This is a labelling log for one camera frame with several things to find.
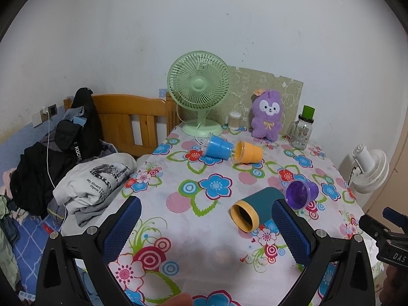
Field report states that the grey folded garment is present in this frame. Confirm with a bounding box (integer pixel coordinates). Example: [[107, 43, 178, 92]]
[[48, 198, 110, 227]]

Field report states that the green cloth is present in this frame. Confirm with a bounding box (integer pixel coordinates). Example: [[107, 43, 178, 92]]
[[0, 194, 20, 290]]

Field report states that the floral tablecloth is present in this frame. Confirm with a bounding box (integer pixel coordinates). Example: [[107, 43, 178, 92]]
[[60, 124, 386, 306]]

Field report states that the orange cup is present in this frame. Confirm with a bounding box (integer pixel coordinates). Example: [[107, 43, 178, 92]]
[[232, 140, 264, 165]]

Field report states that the purple plush toy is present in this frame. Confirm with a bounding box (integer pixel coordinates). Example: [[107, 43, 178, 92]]
[[249, 89, 289, 141]]

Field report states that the green desk fan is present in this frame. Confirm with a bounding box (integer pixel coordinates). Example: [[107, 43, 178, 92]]
[[167, 51, 231, 137]]

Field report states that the white printed sweatshirt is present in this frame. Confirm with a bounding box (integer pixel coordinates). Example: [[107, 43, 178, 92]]
[[53, 152, 137, 215]]

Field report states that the green fan cable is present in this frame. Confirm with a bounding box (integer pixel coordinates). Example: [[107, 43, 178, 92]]
[[194, 134, 211, 150]]

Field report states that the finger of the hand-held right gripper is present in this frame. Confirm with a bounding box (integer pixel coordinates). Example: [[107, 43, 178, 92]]
[[359, 214, 393, 246], [382, 207, 408, 228]]

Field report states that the blue checked bed sheet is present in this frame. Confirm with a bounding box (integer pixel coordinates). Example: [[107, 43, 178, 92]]
[[0, 124, 86, 306]]

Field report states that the teal cup with yellow rim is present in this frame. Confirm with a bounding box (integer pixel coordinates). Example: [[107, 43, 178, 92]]
[[231, 187, 286, 233]]

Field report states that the white fan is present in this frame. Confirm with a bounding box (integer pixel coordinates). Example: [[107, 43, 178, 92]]
[[349, 144, 390, 194]]

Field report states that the glass jar with green lid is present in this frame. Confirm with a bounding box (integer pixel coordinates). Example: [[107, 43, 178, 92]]
[[288, 105, 314, 150]]

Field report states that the wall socket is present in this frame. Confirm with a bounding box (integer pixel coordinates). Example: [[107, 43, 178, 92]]
[[40, 104, 58, 118]]

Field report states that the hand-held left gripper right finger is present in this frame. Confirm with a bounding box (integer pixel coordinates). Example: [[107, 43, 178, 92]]
[[271, 198, 376, 306]]

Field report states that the beige patterned board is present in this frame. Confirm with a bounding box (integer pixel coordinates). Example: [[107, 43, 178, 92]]
[[227, 65, 304, 131]]

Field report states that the wooden headboard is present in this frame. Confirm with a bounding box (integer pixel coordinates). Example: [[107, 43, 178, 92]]
[[64, 93, 182, 158]]

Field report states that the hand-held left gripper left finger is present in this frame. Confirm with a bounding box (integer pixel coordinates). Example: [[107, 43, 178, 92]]
[[34, 195, 142, 306]]

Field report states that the person's left hand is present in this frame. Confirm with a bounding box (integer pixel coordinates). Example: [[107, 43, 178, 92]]
[[159, 293, 194, 306]]

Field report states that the white charging cable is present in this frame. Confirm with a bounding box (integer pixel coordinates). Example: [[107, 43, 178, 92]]
[[45, 113, 68, 225]]

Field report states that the blue cup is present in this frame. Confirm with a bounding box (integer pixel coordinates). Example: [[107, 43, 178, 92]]
[[204, 134, 236, 160]]

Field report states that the black clothes pile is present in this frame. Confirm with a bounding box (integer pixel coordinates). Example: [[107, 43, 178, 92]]
[[9, 140, 77, 217]]

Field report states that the purple cup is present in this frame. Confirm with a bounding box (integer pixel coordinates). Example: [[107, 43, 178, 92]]
[[285, 180, 319, 210]]

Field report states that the cotton swab container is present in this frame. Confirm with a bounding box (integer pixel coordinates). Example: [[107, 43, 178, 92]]
[[228, 111, 242, 131]]

